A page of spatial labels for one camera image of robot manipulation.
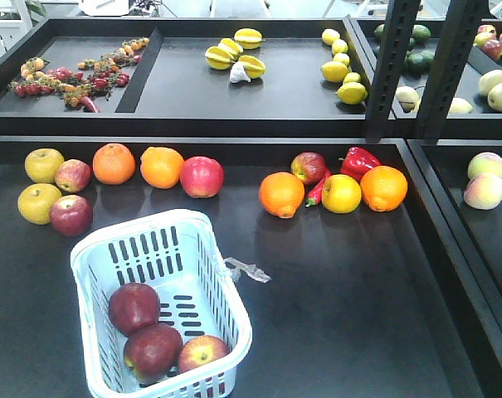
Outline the light blue plastic basket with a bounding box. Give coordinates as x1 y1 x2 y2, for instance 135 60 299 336
70 209 252 397

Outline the red apple edge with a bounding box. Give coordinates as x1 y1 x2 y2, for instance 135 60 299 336
177 334 230 374
109 283 160 337

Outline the dark red apple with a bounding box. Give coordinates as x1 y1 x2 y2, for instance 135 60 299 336
49 195 93 237
290 152 327 185
123 323 183 385

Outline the large orange left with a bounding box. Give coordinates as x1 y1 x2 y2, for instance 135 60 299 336
259 172 305 219

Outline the bright red apple left group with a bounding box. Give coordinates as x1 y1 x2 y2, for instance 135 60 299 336
180 156 224 198

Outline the red chili pepper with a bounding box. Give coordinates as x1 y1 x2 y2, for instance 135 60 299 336
305 168 331 207

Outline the clear plastic wrap strip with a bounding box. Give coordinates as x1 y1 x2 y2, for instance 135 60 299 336
223 257 271 284

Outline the yellow round fruit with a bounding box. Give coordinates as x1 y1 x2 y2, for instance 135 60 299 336
322 174 362 214

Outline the orange beside red apple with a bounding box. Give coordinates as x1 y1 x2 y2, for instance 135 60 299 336
140 147 184 189

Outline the red bell pepper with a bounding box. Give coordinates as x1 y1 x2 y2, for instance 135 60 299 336
339 147 382 182

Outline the black wooden display stand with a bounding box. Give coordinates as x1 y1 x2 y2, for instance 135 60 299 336
0 18 502 397

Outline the white garlic bulb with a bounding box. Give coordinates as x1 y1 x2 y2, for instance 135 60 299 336
229 61 251 84

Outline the orange right of lemon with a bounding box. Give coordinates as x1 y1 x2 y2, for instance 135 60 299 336
360 166 408 212

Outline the orange rear left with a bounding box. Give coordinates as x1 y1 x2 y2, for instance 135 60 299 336
92 143 136 185

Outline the small red apple rear left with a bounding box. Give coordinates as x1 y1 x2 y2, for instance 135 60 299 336
55 159 92 194

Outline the cherry tomato vine bunch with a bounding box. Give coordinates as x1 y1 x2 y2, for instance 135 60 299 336
7 36 150 113

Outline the yellow-green apple rear left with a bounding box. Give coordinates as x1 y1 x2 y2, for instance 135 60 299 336
24 148 65 183

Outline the yellow-green apple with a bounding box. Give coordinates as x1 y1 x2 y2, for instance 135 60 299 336
17 183 62 225
24 148 65 183

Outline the yellow-green apple front left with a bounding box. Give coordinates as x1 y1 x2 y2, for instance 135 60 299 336
17 183 62 225

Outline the pale peach rear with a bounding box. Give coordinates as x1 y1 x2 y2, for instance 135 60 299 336
467 152 502 179

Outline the pale peach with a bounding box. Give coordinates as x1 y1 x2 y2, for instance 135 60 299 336
467 152 502 179
463 172 502 210

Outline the pale peach front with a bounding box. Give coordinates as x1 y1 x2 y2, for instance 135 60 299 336
463 172 502 210

